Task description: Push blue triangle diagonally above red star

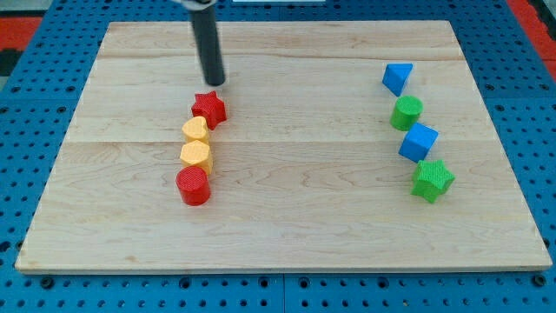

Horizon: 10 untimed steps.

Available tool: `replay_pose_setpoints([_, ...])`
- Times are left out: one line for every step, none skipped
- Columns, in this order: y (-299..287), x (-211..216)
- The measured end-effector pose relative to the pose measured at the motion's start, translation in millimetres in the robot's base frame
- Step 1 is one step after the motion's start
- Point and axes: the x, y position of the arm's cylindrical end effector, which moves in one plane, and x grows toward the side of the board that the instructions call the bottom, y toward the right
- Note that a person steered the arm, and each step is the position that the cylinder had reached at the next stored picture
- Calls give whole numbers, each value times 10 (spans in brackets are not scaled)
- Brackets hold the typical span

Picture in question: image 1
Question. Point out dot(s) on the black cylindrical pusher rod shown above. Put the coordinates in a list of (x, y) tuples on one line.
[(208, 45)]

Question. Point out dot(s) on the silver rod mount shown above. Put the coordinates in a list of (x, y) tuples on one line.
[(195, 4)]

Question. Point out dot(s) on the red star block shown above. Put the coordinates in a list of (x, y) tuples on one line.
[(211, 107)]

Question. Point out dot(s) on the blue triangle block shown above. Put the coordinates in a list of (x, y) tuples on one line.
[(396, 76)]

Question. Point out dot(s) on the green star block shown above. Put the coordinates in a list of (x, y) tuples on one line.
[(431, 179)]

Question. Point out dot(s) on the yellow heart block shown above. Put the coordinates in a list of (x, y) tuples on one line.
[(196, 129)]

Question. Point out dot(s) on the yellow hexagon block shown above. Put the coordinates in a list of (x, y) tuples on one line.
[(199, 154)]

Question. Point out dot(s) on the red cylinder block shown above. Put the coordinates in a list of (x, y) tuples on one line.
[(193, 185)]

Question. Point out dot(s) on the wooden board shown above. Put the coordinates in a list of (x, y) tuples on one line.
[(307, 177)]

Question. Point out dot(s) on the green cylinder block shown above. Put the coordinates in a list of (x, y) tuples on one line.
[(406, 112)]

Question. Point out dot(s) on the blue cube block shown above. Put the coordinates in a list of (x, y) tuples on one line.
[(418, 142)]

